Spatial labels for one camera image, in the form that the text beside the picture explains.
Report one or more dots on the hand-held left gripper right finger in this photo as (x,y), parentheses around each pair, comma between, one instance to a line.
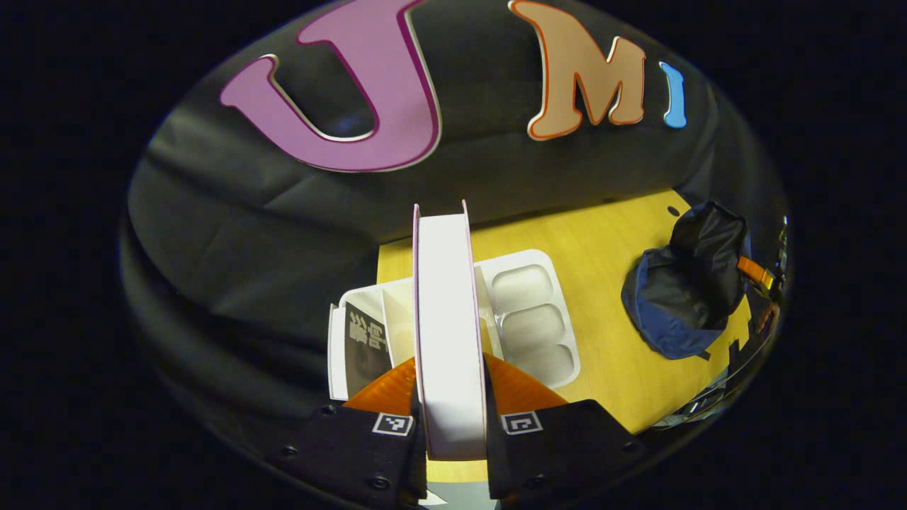
(553,453)

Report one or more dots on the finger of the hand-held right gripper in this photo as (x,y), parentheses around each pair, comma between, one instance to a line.
(755,273)

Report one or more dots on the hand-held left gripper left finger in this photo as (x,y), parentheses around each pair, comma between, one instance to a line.
(354,453)

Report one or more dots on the blue schoolbag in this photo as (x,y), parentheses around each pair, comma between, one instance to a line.
(680,297)

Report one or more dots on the black face cover book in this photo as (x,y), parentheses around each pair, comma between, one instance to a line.
(365,350)

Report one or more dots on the white bookshelf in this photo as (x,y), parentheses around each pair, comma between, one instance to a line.
(531,319)

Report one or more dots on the pink book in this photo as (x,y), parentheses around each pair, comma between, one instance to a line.
(446,326)

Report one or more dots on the black backdrop cloth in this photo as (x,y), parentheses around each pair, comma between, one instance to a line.
(248,234)

